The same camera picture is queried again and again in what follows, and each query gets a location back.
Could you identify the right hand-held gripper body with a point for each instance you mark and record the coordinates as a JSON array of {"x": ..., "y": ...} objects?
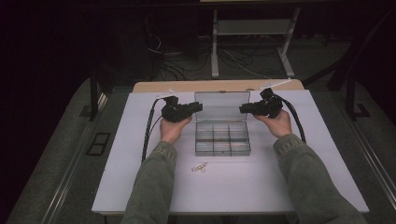
[{"x": 269, "y": 105}]

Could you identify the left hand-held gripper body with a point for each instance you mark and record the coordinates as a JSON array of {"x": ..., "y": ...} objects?
[{"x": 172, "y": 112}]

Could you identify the clear plastic compartment box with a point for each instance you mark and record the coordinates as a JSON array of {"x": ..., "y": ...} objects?
[{"x": 222, "y": 137}]

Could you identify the gold pearl hair clip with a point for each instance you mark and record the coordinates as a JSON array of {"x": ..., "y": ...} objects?
[{"x": 199, "y": 168}]

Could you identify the person's left hand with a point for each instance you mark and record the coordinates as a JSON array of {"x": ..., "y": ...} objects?
[{"x": 171, "y": 130}]

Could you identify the person's right hand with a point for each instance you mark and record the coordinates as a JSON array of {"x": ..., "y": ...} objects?
[{"x": 278, "y": 126}]

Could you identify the white metal stand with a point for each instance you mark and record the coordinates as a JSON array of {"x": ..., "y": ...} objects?
[{"x": 214, "y": 46}]

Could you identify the black metal stand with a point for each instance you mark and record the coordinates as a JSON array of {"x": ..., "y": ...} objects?
[{"x": 350, "y": 99}]

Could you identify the metal floor rail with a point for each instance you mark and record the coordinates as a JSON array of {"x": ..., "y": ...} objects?
[
  {"x": 379, "y": 174},
  {"x": 62, "y": 193}
]

